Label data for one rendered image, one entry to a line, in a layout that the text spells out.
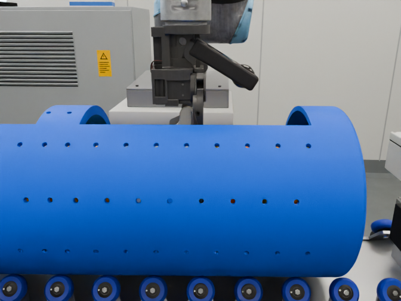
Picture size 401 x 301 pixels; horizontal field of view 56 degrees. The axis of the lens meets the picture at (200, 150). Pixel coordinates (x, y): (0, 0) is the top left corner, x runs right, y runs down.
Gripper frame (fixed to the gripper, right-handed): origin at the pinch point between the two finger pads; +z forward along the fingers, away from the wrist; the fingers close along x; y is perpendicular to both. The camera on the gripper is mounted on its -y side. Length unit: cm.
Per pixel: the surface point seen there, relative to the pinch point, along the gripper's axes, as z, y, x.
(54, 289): 19.0, 22.7, 11.5
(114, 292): 19.5, 13.2, 11.7
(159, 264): 13.0, 5.9, 13.3
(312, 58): 12, -93, -275
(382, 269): 23.4, -33.9, 0.1
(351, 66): 19, -127, -273
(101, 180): -0.2, 13.2, 12.9
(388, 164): 15, -48, -32
